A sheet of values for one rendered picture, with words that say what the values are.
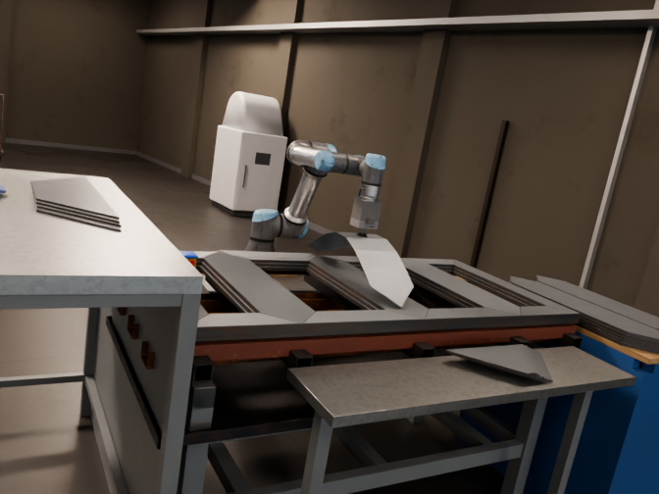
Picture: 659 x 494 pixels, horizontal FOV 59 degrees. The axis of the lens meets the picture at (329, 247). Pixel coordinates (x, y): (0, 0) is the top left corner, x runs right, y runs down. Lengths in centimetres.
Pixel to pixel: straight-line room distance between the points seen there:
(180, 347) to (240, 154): 633
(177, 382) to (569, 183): 429
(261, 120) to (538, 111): 375
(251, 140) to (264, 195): 76
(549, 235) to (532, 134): 90
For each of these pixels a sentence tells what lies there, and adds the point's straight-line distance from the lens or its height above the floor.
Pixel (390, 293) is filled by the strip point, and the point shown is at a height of 90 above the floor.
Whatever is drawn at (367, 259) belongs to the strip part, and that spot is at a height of 98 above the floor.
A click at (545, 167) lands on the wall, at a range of 535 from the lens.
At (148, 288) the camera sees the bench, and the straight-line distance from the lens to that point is 128.
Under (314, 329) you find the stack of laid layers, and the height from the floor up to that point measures 83.
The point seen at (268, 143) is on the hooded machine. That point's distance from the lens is 774.
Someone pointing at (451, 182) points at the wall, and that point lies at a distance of 594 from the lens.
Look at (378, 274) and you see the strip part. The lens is 200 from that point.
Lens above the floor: 143
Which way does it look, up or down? 12 degrees down
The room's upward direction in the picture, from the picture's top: 10 degrees clockwise
